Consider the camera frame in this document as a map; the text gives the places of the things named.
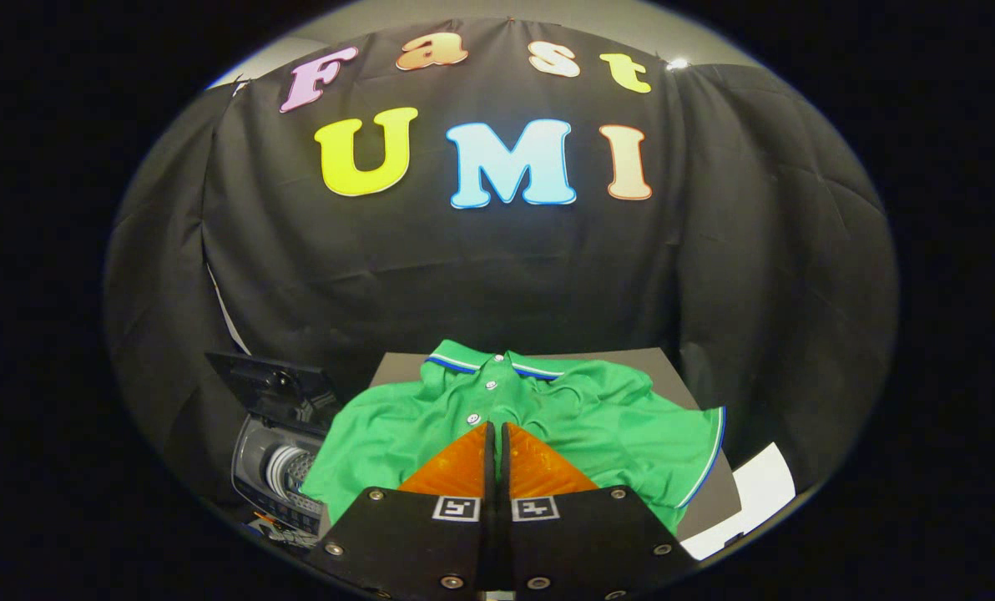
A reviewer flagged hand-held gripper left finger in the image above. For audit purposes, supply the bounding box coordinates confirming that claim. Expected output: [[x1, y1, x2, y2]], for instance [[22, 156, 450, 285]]
[[310, 422, 498, 595]]

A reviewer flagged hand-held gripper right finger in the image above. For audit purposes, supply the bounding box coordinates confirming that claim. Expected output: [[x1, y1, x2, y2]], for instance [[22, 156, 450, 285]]
[[497, 422, 699, 598]]

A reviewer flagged green polo shirt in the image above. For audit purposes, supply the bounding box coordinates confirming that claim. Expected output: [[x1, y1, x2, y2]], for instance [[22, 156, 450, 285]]
[[300, 338, 726, 535]]

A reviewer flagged grey washing machine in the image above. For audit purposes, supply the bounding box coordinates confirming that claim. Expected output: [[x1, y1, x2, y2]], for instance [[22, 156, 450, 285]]
[[230, 413, 336, 543]]

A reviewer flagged dark washing machine lid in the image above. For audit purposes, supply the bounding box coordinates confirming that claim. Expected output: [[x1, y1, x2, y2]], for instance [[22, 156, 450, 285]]
[[205, 351, 340, 431]]

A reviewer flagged beige cabinet with black sides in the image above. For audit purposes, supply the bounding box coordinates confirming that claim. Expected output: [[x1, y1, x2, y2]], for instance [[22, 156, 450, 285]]
[[368, 346, 742, 542]]

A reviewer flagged white low cabinet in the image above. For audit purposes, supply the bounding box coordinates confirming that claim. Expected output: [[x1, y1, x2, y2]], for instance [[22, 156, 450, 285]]
[[679, 442, 797, 560]]

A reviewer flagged black backdrop cloth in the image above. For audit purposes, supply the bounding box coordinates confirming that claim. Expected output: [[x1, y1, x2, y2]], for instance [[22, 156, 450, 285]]
[[105, 17, 899, 502]]

